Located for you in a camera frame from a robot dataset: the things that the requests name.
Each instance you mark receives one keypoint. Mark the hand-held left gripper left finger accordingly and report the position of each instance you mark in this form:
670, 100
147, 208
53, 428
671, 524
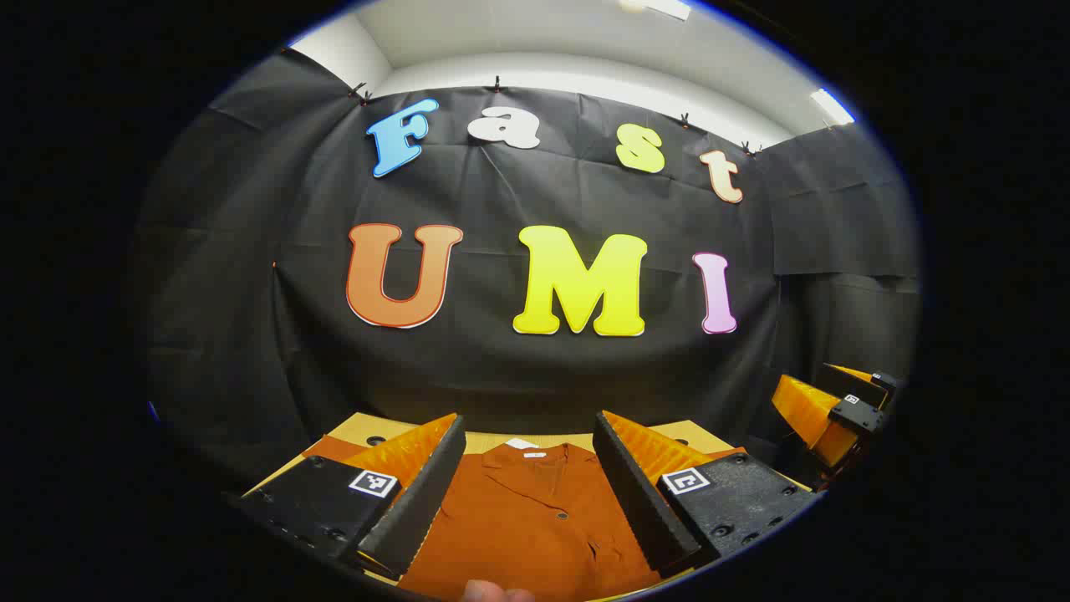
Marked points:
426, 493

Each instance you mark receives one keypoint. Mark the black backdrop cloth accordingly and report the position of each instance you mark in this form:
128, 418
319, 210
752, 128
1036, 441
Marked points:
485, 368

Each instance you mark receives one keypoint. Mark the rust orange knit garment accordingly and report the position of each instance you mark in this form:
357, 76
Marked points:
535, 535

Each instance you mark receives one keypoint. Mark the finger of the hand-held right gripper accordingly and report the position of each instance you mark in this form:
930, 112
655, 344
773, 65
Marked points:
853, 383
802, 410

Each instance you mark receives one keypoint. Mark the row of black cloth clips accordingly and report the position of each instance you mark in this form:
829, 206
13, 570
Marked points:
496, 84

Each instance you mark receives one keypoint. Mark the ceiling light panel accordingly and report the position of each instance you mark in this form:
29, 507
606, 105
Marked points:
832, 107
656, 7

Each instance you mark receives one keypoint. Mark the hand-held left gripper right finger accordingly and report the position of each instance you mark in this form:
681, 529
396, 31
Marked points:
639, 502

